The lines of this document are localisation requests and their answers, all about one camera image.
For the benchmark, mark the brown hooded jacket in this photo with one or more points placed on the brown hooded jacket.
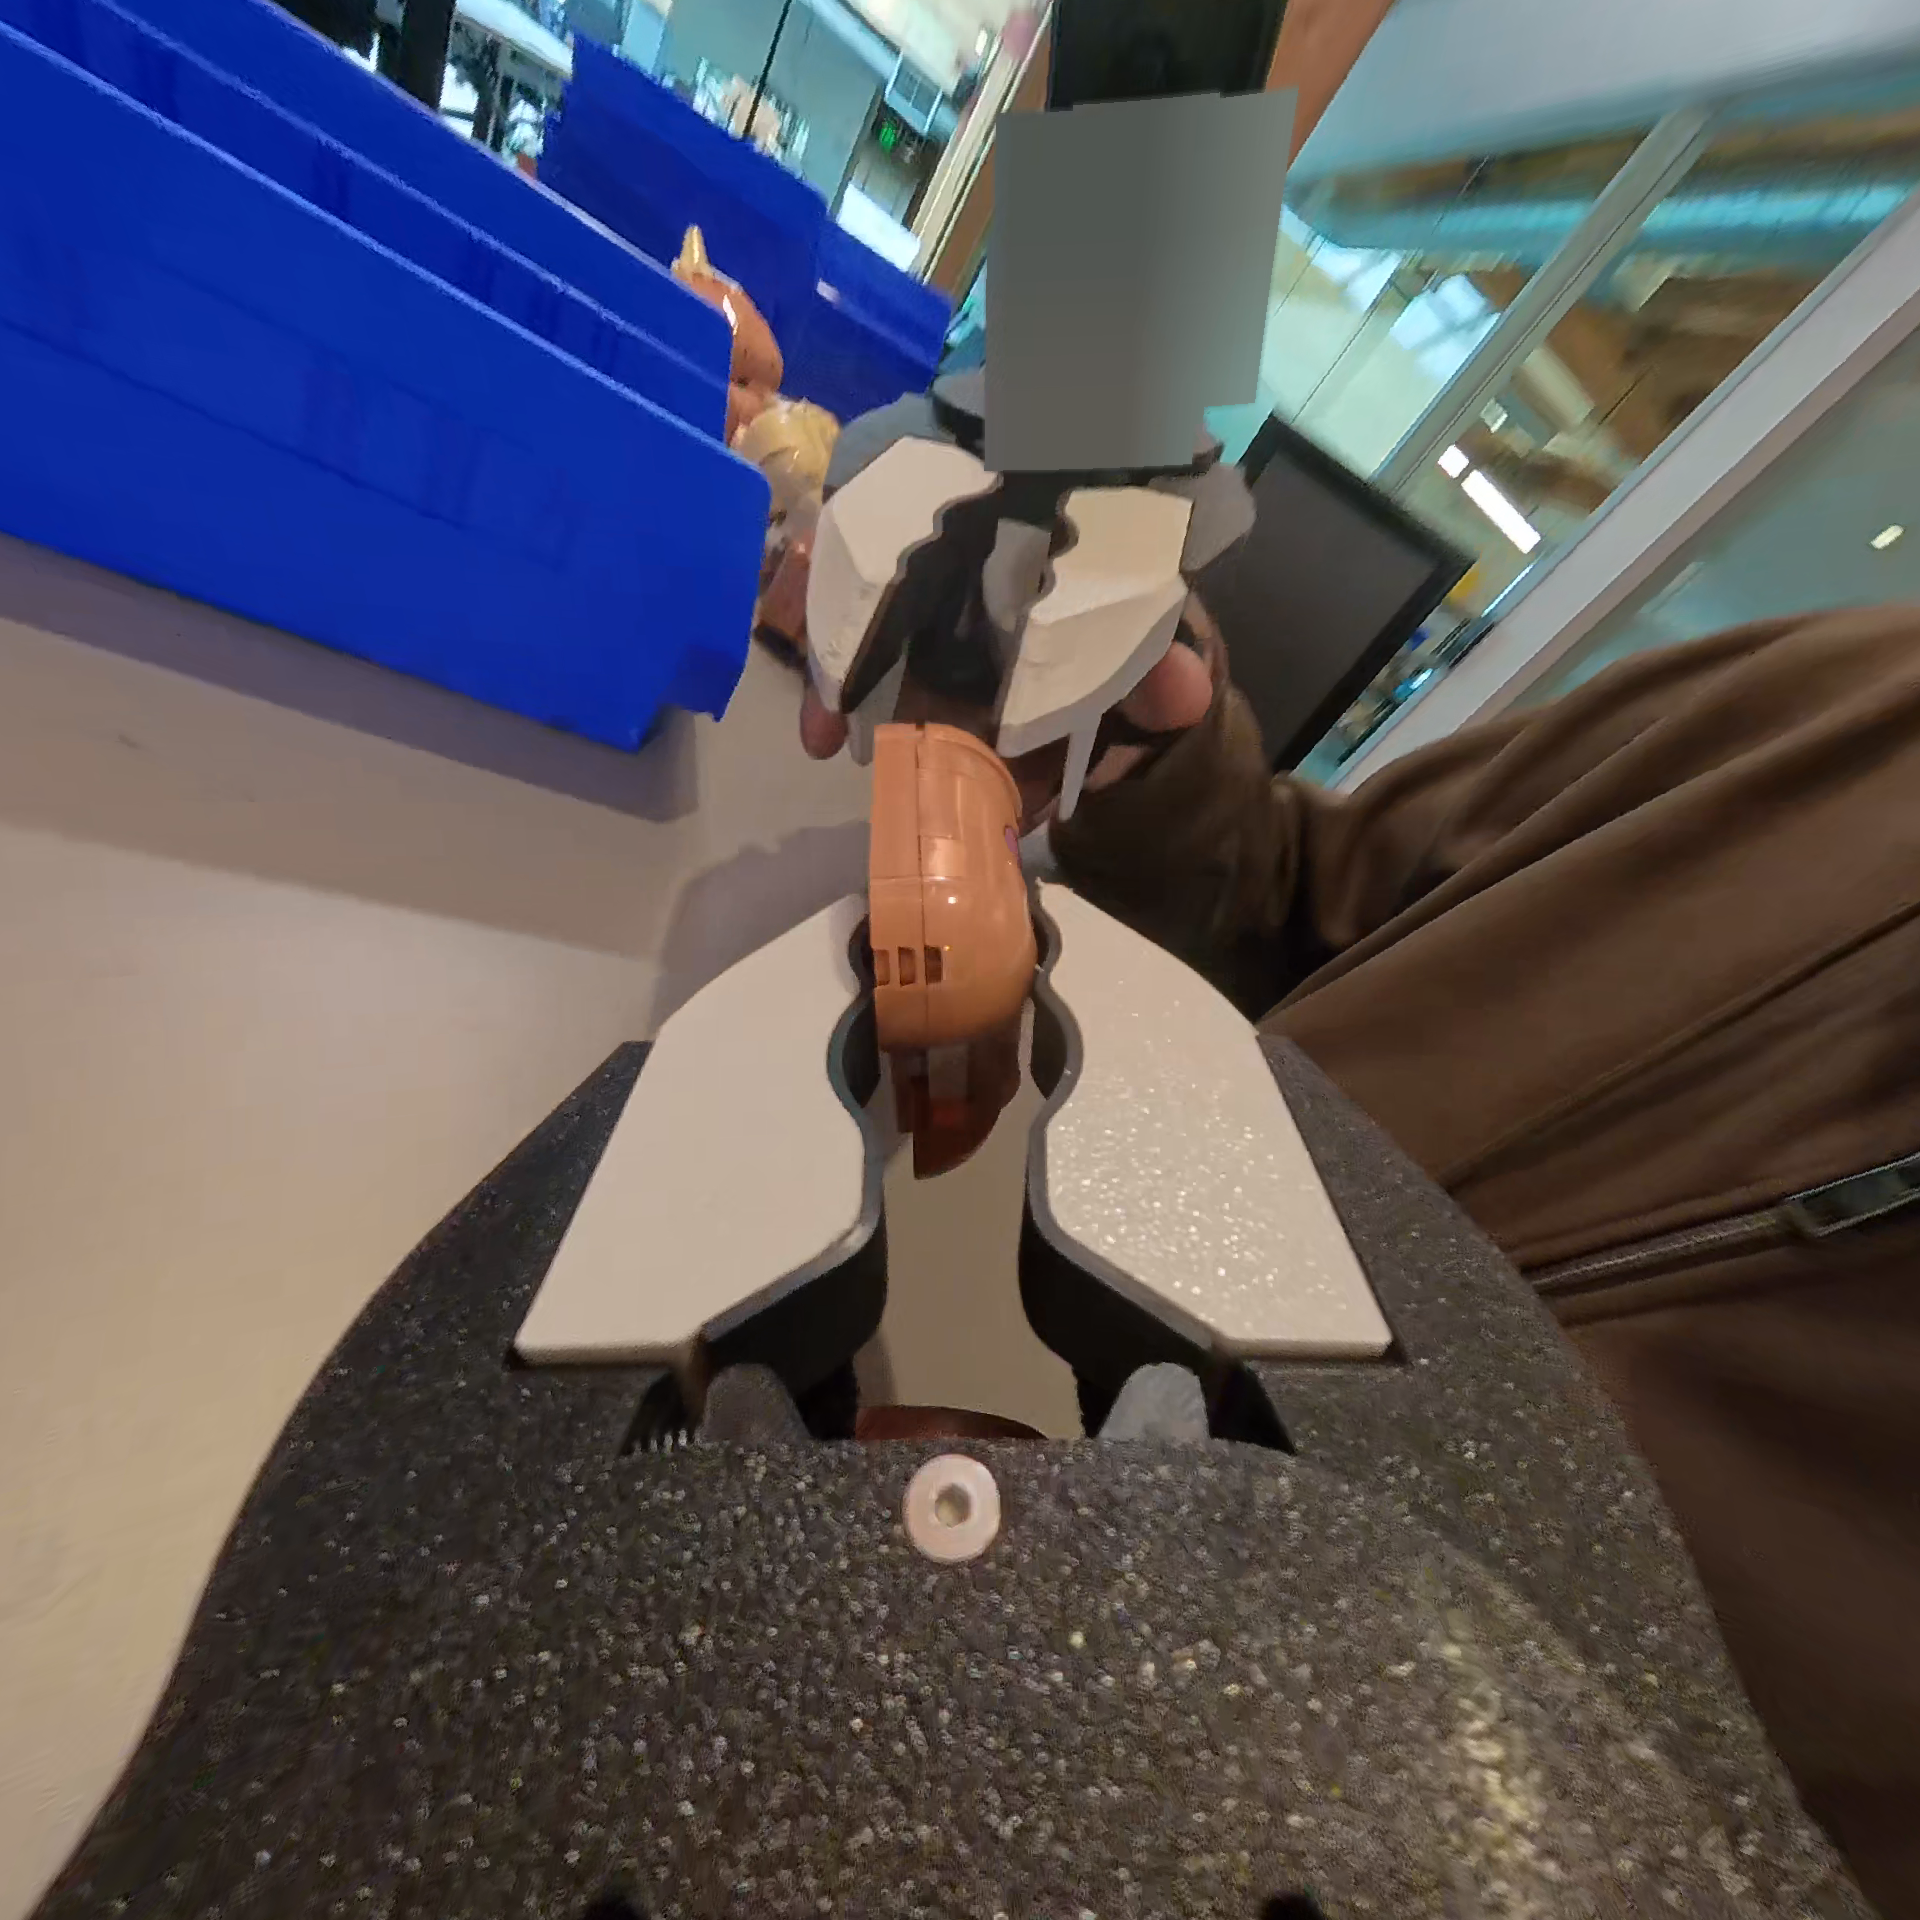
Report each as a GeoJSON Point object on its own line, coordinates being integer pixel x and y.
{"type": "Point", "coordinates": [1679, 1054]}

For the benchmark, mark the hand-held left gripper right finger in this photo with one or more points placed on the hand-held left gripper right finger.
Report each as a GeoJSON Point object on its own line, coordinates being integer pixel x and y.
{"type": "Point", "coordinates": [1199, 1186]}

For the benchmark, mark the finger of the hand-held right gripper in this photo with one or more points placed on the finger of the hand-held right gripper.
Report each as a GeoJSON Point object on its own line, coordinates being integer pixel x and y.
{"type": "Point", "coordinates": [876, 557]}
{"type": "Point", "coordinates": [1104, 584]}

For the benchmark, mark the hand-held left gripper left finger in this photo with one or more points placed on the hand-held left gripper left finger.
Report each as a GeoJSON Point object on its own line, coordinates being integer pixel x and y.
{"type": "Point", "coordinates": [707, 1186]}

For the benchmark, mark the large blue plastic bin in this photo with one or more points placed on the large blue plastic bin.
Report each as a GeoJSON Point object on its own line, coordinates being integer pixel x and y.
{"type": "Point", "coordinates": [331, 391]}

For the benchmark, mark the brown lego assembly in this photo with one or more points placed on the brown lego assembly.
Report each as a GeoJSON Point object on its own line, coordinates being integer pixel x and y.
{"type": "Point", "coordinates": [943, 901]}

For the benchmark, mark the black blank monitor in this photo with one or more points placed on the black blank monitor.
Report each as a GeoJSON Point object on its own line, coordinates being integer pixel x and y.
{"type": "Point", "coordinates": [1337, 601]}

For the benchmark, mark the stacked blue plastic bins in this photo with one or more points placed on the stacked blue plastic bins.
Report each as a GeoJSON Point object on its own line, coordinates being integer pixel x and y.
{"type": "Point", "coordinates": [764, 241]}

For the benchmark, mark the tan and orange lego model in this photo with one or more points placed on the tan and orange lego model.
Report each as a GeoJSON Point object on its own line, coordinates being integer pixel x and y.
{"type": "Point", "coordinates": [729, 313]}

